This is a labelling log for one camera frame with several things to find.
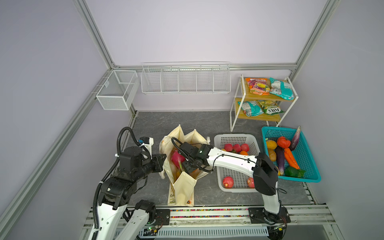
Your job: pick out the orange snack packet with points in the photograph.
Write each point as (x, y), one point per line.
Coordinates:
(258, 86)

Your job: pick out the green pepper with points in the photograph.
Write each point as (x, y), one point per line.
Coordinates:
(294, 173)

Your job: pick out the brown potato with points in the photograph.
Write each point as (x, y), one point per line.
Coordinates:
(272, 155)

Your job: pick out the orange carrot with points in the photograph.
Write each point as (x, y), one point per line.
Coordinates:
(291, 159)

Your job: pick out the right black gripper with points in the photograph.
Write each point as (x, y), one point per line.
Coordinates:
(187, 169)

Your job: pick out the small red fruit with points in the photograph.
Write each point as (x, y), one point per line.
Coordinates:
(237, 148)
(228, 147)
(245, 147)

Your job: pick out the cream canvas grocery bag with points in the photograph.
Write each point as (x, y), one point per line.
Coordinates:
(182, 185)

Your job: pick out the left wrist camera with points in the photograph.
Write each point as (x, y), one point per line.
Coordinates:
(146, 144)

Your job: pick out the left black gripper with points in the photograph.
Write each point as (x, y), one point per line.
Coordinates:
(158, 161)

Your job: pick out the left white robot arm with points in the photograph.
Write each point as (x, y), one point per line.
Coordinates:
(134, 162)

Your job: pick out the white wood two-tier shelf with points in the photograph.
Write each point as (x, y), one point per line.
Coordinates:
(243, 95)

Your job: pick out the dark purple eggplant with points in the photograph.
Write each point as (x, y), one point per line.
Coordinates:
(280, 159)

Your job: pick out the red apple back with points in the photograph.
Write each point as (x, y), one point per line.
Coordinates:
(250, 183)

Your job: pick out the small red fruit right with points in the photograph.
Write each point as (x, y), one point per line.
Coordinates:
(245, 147)

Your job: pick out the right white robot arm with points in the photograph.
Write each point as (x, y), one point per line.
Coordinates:
(259, 167)

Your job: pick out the red apple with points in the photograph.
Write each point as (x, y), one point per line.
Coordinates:
(250, 183)
(228, 182)

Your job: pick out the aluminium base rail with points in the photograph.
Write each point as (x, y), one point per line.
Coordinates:
(215, 223)

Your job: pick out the green Fox's candy packet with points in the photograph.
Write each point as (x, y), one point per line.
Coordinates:
(270, 107)

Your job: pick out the red apple front left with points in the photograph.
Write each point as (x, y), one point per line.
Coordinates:
(228, 182)

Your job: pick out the white plastic fruit basket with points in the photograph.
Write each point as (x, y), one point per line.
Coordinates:
(240, 180)

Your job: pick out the long white wire basket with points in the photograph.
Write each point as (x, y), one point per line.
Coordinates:
(186, 78)

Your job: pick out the teal snack packet upper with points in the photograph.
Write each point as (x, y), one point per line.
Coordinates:
(281, 89)

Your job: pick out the small red fruit middle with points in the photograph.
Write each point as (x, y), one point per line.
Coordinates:
(237, 148)

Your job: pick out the pink dragon fruit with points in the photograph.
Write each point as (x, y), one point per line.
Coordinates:
(178, 160)

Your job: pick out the small white mesh basket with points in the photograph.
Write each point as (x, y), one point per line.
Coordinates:
(118, 90)

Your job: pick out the yellow potato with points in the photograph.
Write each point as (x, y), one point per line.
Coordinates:
(271, 144)

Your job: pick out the teal white snack packet lower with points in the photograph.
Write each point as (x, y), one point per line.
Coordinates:
(251, 108)

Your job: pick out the red tomato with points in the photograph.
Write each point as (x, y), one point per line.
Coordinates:
(283, 142)

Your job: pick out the small red fruit left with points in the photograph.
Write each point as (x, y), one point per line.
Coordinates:
(228, 147)

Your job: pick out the teal plastic vegetable basket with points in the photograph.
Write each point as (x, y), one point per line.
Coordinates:
(302, 153)

